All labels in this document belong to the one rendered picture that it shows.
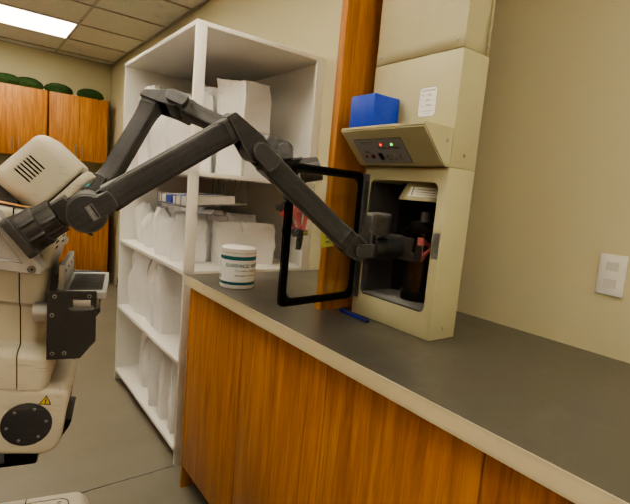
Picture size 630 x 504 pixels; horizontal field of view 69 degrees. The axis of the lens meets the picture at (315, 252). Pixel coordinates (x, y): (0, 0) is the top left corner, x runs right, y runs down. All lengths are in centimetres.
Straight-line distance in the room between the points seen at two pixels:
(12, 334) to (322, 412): 76
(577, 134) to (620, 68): 19
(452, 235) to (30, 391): 111
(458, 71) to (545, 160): 47
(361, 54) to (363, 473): 119
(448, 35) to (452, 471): 104
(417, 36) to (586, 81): 51
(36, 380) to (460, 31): 133
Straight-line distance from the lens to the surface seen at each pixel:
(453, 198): 129
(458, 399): 99
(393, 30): 152
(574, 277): 157
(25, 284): 124
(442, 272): 130
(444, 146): 125
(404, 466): 109
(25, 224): 104
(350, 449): 121
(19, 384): 128
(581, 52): 166
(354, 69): 154
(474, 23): 137
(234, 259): 170
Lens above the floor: 131
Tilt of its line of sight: 7 degrees down
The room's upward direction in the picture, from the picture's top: 5 degrees clockwise
